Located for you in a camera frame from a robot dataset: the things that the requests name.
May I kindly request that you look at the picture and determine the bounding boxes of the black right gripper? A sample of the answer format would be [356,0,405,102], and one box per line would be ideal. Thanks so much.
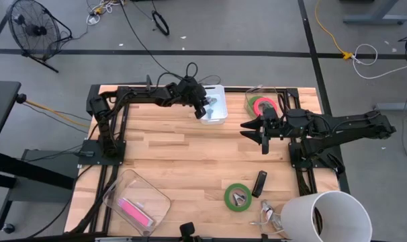
[240,107,293,156]

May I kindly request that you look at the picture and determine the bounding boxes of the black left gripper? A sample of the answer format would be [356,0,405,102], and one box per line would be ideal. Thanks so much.
[171,76,210,120]

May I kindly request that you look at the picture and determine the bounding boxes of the green tape roll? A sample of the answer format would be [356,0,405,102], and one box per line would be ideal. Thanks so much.
[223,182,253,213]
[247,95,264,117]

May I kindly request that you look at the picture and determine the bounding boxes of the red tape roll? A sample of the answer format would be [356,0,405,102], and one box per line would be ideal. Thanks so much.
[253,97,279,117]

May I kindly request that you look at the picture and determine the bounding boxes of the black stapler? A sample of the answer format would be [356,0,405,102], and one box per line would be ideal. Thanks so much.
[251,169,269,199]

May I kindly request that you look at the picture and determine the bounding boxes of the pink stapler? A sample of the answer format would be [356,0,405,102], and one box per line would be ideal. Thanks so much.
[116,197,155,229]

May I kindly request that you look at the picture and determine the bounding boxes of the white plastic bin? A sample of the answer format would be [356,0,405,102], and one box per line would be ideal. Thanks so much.
[198,84,229,126]

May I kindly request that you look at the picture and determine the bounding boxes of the clear plastic bin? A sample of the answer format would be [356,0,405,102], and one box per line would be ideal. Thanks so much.
[242,82,300,136]
[102,168,173,237]

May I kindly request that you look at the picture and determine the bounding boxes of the white cylindrical container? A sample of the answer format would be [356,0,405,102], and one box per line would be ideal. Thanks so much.
[279,190,373,242]

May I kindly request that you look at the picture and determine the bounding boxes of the black knob-shaped object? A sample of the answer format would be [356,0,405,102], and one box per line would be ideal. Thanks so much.
[179,221,195,242]

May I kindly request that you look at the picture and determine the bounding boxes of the grey desk foot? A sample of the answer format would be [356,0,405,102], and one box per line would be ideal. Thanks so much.
[372,102,407,113]

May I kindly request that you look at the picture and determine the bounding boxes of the grey desk leg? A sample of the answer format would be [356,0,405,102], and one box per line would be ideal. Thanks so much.
[342,0,407,26]

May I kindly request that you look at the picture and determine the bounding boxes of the yellow rod with black knob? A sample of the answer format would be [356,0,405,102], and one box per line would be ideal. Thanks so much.
[15,93,90,129]

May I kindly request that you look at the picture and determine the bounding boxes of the black floor fan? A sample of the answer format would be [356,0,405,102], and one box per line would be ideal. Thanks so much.
[6,0,74,74]

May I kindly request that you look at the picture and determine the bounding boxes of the black desk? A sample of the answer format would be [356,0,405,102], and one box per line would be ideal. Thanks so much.
[0,80,75,233]

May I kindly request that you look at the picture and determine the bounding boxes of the black aluminium table frame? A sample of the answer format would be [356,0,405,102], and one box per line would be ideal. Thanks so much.
[85,83,351,242]

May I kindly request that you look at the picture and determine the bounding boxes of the long black floor cable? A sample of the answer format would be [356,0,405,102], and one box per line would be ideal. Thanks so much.
[120,0,191,86]

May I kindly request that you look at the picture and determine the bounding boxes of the black coiled cable ring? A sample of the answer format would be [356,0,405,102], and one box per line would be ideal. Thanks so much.
[150,9,171,37]

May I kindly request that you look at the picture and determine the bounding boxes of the yellow extension cable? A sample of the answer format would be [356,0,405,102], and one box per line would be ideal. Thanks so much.
[314,0,355,61]

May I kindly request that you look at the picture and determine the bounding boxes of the white cable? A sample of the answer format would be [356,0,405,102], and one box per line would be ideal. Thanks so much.
[351,43,407,81]

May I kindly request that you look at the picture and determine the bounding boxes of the white power adapter cables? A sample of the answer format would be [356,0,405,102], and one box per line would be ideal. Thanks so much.
[85,0,126,26]

